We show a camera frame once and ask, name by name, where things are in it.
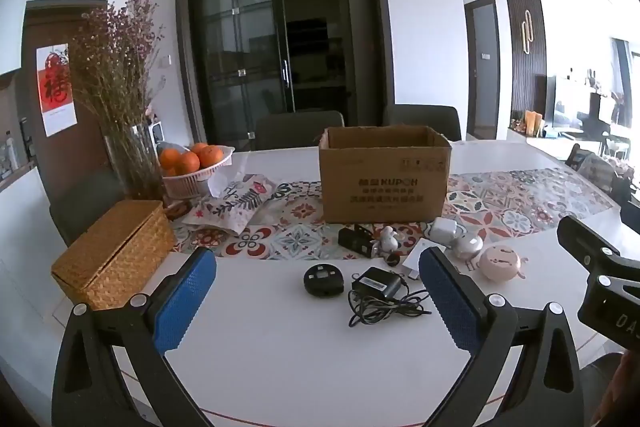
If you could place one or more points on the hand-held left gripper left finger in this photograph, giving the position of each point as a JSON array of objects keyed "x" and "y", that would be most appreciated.
[{"x": 186, "y": 294}]

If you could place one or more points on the white wall switch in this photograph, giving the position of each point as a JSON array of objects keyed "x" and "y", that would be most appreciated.
[{"x": 164, "y": 62}]

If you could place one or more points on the dark dining chair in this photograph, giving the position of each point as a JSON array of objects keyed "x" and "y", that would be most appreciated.
[
  {"x": 300, "y": 129},
  {"x": 82, "y": 212},
  {"x": 422, "y": 122}
]

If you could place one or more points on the red wall calendar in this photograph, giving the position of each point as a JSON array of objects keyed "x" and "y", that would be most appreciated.
[{"x": 56, "y": 92}]

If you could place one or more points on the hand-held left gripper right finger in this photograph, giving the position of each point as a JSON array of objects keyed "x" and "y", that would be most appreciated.
[{"x": 445, "y": 299}]

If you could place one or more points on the patterned table runner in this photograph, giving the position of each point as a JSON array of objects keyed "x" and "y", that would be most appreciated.
[{"x": 295, "y": 237}]

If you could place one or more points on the small black round tag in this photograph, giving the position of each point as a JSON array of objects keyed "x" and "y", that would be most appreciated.
[{"x": 393, "y": 260}]

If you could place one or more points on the floral printed pouch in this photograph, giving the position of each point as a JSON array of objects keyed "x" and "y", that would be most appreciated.
[{"x": 235, "y": 204}]

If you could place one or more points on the orange box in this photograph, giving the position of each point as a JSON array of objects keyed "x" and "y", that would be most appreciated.
[{"x": 532, "y": 122}]

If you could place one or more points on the dried flower bunch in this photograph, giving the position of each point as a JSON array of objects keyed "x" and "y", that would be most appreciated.
[{"x": 117, "y": 57}]

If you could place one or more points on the dark glass sliding door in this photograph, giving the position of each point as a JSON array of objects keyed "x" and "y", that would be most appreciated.
[{"x": 240, "y": 47}]

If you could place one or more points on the woven wicker box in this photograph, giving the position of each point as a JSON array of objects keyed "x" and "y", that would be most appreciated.
[{"x": 112, "y": 252}]

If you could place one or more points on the dark room door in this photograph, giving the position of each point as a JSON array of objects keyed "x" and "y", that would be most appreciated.
[{"x": 482, "y": 67}]

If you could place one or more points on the brown cardboard box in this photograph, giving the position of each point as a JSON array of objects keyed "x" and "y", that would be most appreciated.
[{"x": 382, "y": 187}]

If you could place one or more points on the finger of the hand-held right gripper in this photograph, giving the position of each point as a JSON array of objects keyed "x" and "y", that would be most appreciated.
[{"x": 580, "y": 239}]

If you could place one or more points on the white charger block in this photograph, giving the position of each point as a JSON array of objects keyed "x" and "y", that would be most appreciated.
[{"x": 445, "y": 229}]

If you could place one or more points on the pink round device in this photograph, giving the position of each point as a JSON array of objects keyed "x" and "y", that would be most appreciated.
[{"x": 499, "y": 263}]

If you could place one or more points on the patterned cushioned chair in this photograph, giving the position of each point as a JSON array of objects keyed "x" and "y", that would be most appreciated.
[{"x": 595, "y": 167}]

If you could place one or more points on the gold wall ornament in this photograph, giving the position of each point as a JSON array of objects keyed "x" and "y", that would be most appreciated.
[{"x": 526, "y": 32}]

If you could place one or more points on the white paper card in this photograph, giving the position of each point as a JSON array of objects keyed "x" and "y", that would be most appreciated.
[{"x": 414, "y": 259}]

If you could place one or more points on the white round device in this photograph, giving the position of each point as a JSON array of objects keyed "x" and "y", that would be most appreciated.
[{"x": 469, "y": 247}]

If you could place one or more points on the white plastic fruit basket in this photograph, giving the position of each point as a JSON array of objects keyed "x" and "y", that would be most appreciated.
[{"x": 192, "y": 184}]

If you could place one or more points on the black ridged gadget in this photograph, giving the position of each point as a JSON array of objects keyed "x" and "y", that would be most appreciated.
[{"x": 354, "y": 241}]

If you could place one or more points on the orange fruit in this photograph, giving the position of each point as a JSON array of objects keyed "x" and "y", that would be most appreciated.
[
  {"x": 199, "y": 148},
  {"x": 211, "y": 156},
  {"x": 170, "y": 158},
  {"x": 189, "y": 163}
]

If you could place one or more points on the black round device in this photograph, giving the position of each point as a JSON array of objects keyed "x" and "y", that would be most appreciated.
[{"x": 323, "y": 279}]

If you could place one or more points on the glass vase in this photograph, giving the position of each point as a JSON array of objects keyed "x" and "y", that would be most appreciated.
[{"x": 132, "y": 167}]

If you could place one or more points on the small white figurine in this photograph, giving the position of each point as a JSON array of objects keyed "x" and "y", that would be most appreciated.
[{"x": 387, "y": 239}]

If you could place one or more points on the brown round coaster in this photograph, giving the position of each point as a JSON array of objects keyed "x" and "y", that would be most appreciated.
[{"x": 179, "y": 210}]

